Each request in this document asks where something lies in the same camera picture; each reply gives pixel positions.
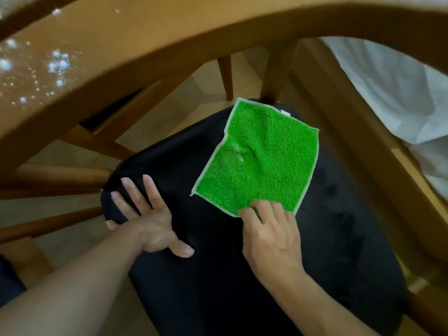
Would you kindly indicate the person's left hand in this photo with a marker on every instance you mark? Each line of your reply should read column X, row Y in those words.
column 154, row 225

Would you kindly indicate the person's right hand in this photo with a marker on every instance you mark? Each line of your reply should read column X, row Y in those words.
column 273, row 244

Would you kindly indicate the person's left thumb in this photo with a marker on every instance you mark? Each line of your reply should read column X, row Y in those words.
column 182, row 249

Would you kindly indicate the person's left little finger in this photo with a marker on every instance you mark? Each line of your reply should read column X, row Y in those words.
column 112, row 225

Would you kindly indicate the person's right thumb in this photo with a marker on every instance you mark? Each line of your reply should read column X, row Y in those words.
column 249, row 222

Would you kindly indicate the person's left middle finger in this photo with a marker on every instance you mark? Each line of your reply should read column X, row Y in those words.
column 134, row 195

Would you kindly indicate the green microfiber cloth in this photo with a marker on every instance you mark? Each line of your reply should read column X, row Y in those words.
column 259, row 153

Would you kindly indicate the person's right forearm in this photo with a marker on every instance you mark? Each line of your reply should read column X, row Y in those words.
column 315, row 307

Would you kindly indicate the person's left forearm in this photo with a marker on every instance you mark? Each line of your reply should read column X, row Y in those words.
column 77, row 286

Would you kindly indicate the black chair seat cushion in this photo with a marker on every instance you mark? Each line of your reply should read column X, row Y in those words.
column 217, row 283

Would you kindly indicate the wooden chair with dark seat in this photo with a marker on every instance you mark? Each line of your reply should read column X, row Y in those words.
column 101, row 143

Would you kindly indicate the person's dark trousers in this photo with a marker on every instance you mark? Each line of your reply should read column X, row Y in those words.
column 8, row 283

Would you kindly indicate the white bed sheet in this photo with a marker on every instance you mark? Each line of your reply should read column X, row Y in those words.
column 395, row 90

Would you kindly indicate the wooden bed frame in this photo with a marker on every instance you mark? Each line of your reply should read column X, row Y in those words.
column 371, row 164

